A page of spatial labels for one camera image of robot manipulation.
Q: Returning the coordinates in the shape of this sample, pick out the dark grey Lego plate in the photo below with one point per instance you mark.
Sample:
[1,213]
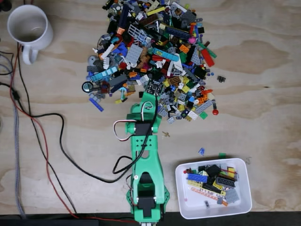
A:
[188,17]

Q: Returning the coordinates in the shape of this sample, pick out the light blue Lego panel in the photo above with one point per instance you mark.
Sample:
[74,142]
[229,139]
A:
[104,74]

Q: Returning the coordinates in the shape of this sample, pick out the red long Lego brick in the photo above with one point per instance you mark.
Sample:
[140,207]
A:
[207,58]

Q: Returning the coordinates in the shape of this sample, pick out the blue narrow Lego plate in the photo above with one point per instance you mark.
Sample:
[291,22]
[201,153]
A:
[96,104]

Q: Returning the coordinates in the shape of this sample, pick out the white Lego plate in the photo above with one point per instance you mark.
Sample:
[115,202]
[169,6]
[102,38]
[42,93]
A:
[192,115]

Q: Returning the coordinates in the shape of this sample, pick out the long light grey Lego plate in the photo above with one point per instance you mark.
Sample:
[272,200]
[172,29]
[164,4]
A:
[203,106]

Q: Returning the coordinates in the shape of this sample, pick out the pink Lego ball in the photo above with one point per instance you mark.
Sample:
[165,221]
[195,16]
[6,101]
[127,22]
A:
[192,40]

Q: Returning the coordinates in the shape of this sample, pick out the long dark blue Lego brick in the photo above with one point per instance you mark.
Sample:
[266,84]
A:
[123,16]

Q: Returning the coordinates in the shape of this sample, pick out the small black Lego piece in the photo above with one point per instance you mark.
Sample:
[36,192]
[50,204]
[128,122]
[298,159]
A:
[207,204]

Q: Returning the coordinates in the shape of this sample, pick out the grey wedge Lego plate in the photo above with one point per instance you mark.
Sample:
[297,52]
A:
[195,57]

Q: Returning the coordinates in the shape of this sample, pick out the small clear blue Lego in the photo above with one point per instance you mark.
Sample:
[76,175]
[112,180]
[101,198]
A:
[201,151]

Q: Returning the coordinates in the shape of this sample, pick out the black Lego slope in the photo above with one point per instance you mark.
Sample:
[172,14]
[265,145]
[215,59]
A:
[212,170]

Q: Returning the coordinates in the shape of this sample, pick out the long salmon Lego beam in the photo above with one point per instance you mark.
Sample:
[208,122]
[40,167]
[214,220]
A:
[203,191]

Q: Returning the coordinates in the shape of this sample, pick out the long light blue Lego piece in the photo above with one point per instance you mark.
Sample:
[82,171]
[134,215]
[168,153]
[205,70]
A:
[164,54]

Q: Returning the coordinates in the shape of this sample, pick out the small tan Lego piece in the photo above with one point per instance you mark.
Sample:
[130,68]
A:
[166,134]

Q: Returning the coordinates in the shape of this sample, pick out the long dark blue Lego plate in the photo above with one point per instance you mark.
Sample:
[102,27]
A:
[176,32]

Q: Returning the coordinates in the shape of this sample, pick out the white plastic bin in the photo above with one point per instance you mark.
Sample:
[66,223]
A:
[195,209]

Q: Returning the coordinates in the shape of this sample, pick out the green square Lego plate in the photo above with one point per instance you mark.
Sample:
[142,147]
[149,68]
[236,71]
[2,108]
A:
[203,115]

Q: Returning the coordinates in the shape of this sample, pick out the grey square Lego plate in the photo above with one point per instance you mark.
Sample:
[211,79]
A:
[232,196]

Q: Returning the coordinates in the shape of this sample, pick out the white Lego fence piece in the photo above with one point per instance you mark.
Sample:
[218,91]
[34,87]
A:
[136,31]

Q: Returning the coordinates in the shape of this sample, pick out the orange Lego brick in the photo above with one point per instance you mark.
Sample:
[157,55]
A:
[184,48]

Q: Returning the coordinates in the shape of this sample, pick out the red round Lego piece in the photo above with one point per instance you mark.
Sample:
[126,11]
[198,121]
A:
[215,112]

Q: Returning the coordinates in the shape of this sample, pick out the large grey Lego plate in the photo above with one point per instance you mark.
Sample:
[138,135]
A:
[134,53]

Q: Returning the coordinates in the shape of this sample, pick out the white ceramic mug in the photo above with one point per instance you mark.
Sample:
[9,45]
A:
[47,33]

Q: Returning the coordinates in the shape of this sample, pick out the yellow Lego piece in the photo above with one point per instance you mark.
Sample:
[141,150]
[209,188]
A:
[231,170]

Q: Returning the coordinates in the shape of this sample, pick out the small orange Lego piece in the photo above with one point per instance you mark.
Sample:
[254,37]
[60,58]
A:
[224,203]

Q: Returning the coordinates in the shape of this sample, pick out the black grille Lego piece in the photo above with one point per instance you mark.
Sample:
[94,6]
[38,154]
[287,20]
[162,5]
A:
[221,79]

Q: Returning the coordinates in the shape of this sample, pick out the long yellow Lego plate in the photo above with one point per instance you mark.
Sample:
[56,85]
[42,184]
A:
[155,10]

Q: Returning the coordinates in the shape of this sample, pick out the black camera circuit board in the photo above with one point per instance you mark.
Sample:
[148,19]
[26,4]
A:
[154,87]

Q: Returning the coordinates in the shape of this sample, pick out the dark grey Lego brick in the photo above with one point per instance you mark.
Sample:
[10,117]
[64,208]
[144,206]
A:
[225,181]

